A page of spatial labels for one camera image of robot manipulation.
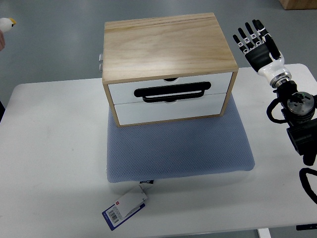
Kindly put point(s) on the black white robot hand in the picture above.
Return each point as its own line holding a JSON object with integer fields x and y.
{"x": 262, "y": 53}

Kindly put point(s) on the white drawer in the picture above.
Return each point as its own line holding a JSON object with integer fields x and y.
{"x": 132, "y": 92}
{"x": 141, "y": 112}

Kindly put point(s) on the wooden drawer cabinet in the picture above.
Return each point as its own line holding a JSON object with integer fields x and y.
{"x": 165, "y": 48}

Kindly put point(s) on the cardboard box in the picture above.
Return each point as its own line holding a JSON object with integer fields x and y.
{"x": 298, "y": 4}

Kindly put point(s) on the blue mesh cushion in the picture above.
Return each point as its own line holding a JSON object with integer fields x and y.
{"x": 178, "y": 149}

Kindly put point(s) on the silver cabinet hinge clips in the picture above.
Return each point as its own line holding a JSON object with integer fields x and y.
{"x": 100, "y": 63}

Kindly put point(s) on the black table control panel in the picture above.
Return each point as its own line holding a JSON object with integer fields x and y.
{"x": 306, "y": 227}

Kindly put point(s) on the white blue paper tag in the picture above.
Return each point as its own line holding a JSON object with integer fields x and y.
{"x": 125, "y": 207}

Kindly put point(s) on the white plush toy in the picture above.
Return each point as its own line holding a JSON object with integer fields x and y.
{"x": 6, "y": 24}

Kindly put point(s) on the person's skin at edge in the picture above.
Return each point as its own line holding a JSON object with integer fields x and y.
{"x": 2, "y": 41}

